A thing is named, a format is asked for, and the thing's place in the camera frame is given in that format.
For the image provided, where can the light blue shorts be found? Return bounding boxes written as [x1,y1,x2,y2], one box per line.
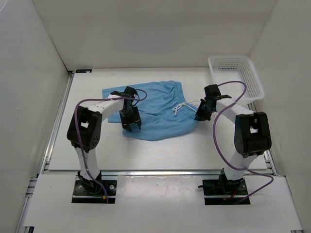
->
[101,81,198,142]

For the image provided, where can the white plastic mesh basket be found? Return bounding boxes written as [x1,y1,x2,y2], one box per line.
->
[208,55,265,105]

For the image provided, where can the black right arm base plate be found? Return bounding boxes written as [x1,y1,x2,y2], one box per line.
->
[198,174,251,206]

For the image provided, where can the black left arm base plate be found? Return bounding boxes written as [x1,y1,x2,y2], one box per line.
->
[71,171,117,204]

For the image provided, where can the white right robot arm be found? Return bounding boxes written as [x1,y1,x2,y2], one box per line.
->
[195,84,272,194]

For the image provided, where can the aluminium front rail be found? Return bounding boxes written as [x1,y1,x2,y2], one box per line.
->
[101,169,221,176]

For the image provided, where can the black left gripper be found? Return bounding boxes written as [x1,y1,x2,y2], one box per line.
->
[119,106,141,132]

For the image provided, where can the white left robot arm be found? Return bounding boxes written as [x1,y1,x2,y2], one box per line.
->
[67,86,146,198]

